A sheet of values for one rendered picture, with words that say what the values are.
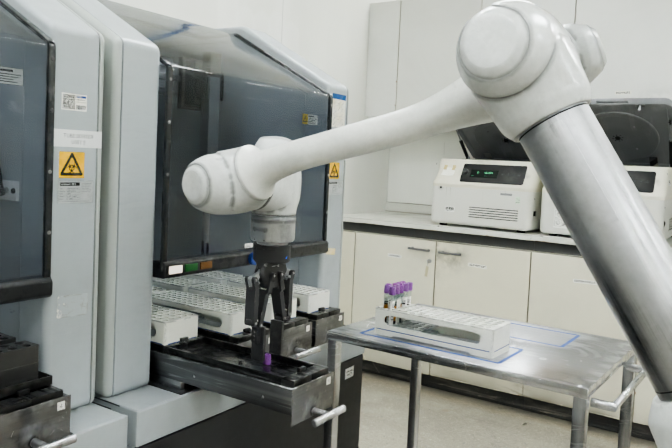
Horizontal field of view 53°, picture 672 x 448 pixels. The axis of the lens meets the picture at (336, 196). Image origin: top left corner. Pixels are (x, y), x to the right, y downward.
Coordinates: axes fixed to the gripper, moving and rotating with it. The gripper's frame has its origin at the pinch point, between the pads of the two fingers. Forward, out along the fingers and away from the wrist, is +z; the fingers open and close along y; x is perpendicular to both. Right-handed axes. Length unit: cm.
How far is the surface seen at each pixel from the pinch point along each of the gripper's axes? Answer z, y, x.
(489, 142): -51, -264, -55
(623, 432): 24, -65, 58
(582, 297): 23, -225, 11
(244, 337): 3.5, -8.6, -13.4
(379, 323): 0.2, -30.5, 8.9
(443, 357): 2.7, -23.8, 28.3
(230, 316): -0.9, -7.4, -16.9
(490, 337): -2.0, -29.5, 36.2
